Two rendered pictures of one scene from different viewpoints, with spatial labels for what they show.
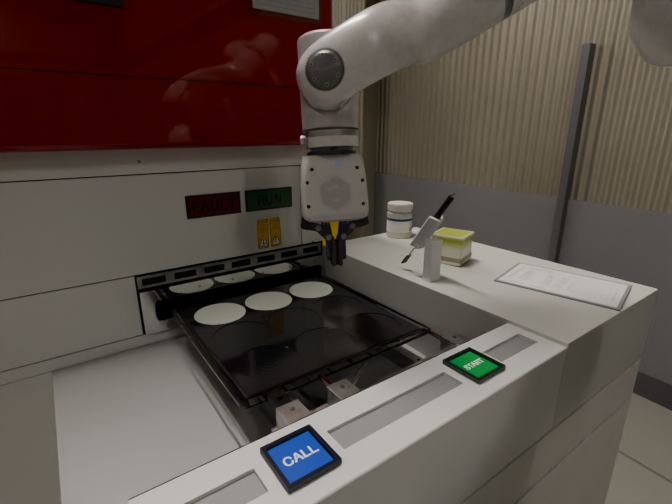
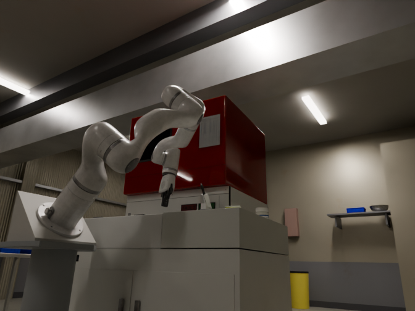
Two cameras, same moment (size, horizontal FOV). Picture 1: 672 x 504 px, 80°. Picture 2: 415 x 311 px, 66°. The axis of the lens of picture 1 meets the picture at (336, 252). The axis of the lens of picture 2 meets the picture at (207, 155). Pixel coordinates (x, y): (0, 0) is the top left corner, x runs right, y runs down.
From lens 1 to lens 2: 1.72 m
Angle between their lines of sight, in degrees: 74
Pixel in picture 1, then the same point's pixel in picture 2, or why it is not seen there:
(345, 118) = (165, 165)
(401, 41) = (160, 145)
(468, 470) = (123, 237)
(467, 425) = (123, 221)
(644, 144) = not seen: outside the picture
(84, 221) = (158, 210)
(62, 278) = not seen: hidden behind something
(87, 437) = not seen: hidden behind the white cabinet
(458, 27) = (177, 137)
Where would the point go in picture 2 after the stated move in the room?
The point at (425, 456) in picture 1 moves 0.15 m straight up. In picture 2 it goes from (111, 223) to (115, 190)
